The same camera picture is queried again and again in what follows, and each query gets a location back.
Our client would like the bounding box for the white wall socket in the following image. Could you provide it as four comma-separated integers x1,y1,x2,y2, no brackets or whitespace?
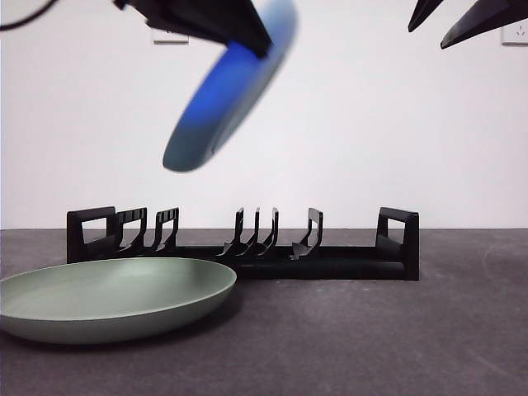
502,25,528,46
153,27,191,45

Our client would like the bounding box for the thin black cable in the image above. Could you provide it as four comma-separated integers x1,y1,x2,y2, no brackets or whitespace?
0,0,58,33

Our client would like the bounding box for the blue round plate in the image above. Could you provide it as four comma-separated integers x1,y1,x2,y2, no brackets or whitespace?
162,0,299,174

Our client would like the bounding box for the black plastic plate rack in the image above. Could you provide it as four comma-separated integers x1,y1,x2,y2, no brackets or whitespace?
66,206,421,283

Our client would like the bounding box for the green round plate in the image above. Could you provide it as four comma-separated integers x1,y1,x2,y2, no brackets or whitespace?
0,257,239,345

